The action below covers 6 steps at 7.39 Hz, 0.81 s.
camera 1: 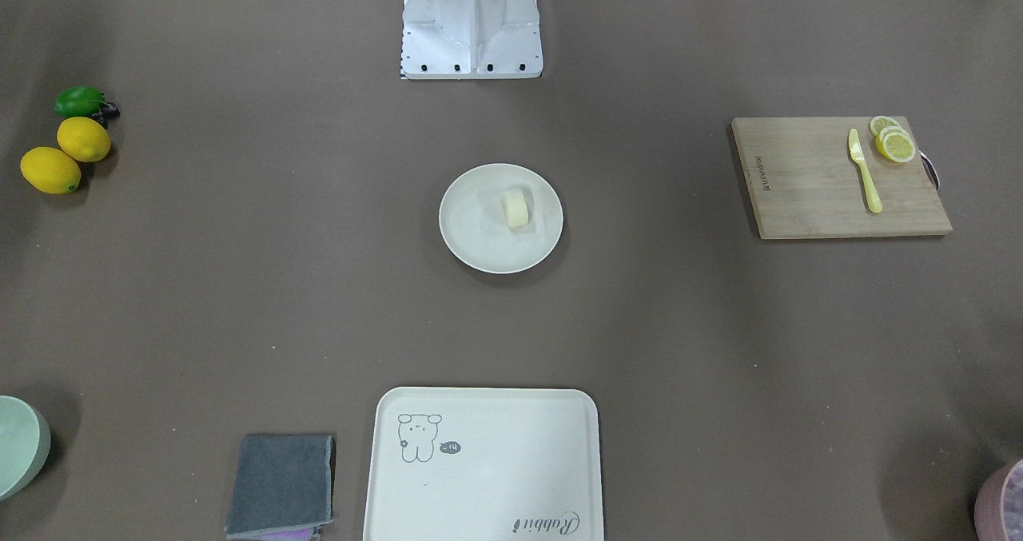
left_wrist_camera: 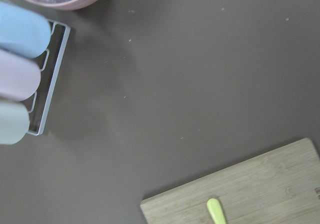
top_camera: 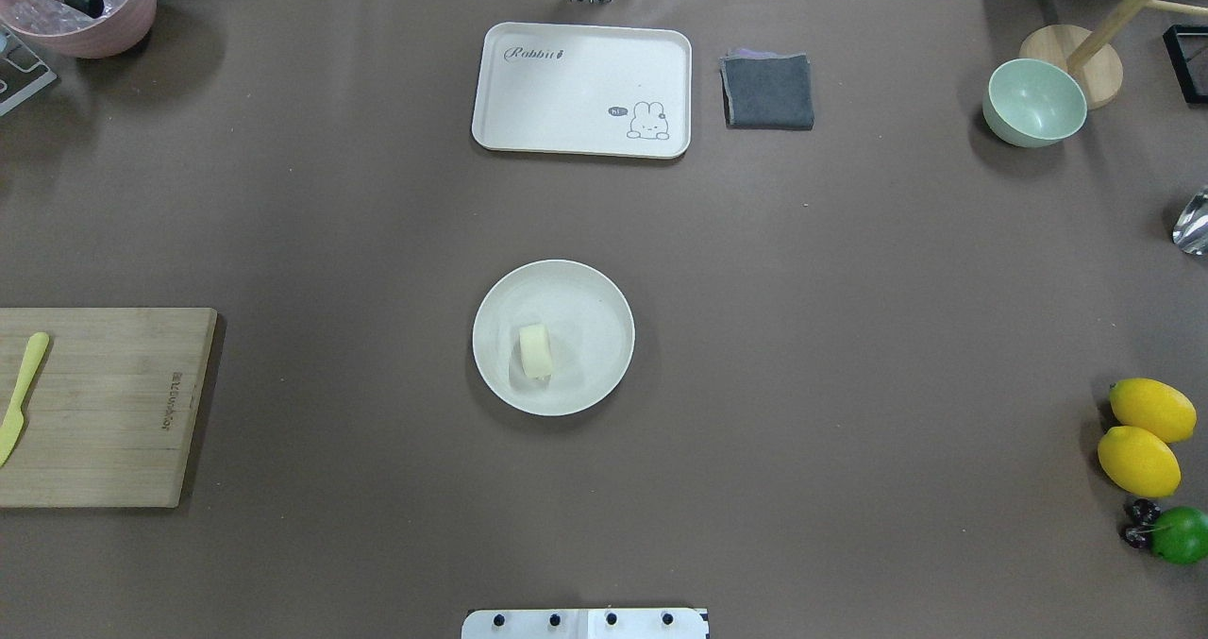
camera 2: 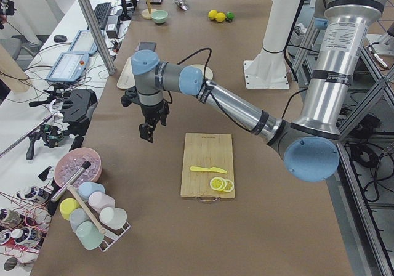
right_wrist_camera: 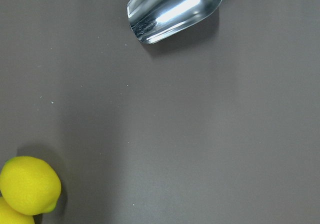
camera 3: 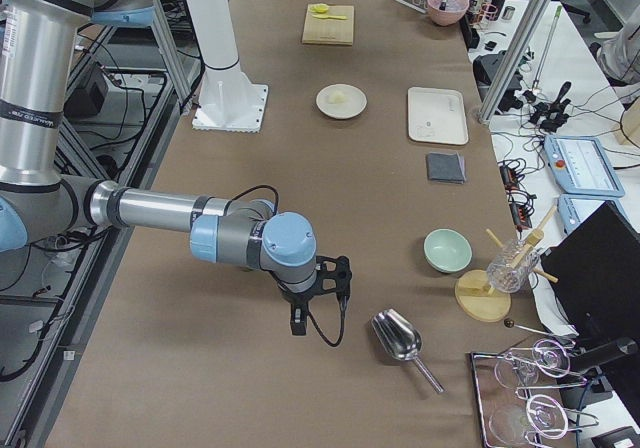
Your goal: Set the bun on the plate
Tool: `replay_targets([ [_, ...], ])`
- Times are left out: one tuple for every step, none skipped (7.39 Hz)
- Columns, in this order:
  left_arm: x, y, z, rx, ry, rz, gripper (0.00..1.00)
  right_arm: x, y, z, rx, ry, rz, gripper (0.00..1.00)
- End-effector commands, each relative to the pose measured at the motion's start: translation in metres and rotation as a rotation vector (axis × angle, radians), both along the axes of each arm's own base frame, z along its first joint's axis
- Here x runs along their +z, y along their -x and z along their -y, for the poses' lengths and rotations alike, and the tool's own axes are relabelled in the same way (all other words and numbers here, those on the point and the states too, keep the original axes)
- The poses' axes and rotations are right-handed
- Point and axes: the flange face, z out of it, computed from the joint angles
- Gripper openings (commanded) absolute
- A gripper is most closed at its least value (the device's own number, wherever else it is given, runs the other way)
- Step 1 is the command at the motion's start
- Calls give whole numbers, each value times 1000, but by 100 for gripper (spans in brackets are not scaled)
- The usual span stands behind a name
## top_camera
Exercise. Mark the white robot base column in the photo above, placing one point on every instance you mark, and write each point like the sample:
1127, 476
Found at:
625, 622

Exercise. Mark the cream rabbit tray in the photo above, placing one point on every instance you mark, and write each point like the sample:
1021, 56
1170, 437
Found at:
587, 90

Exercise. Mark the black glass rack tray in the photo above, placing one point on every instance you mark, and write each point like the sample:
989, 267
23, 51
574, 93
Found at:
1186, 46

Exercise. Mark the cream round plate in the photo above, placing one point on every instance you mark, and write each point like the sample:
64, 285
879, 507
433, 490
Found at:
590, 330

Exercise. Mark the grey folded cloth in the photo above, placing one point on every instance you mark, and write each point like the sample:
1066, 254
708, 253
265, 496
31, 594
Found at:
768, 90

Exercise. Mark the mint green bowl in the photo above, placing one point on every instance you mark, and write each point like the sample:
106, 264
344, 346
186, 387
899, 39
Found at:
1030, 103

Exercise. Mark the bamboo cutting board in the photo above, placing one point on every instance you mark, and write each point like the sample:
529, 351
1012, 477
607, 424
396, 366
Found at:
110, 416

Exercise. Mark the wooden cup tree stand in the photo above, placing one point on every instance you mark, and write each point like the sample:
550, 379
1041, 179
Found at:
1088, 56

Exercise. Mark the yellow lemon near scoop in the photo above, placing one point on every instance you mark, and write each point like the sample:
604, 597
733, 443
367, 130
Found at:
1155, 406

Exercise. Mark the yellow lemon near lime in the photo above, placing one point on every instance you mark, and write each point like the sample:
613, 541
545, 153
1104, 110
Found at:
1139, 462

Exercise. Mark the dark cherries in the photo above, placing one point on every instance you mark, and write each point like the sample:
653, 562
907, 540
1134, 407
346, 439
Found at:
1143, 514

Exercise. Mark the pink bowl of ice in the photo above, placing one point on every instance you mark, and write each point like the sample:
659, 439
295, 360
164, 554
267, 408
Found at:
85, 29

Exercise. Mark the steel ice scoop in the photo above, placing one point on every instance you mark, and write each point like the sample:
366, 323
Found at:
1189, 233

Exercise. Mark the yellow plastic knife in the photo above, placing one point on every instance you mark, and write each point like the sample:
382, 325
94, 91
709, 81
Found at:
14, 417

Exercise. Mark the white cup rack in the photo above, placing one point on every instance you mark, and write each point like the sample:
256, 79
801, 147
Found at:
23, 72

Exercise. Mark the green lime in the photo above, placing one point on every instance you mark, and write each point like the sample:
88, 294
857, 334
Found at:
1179, 536

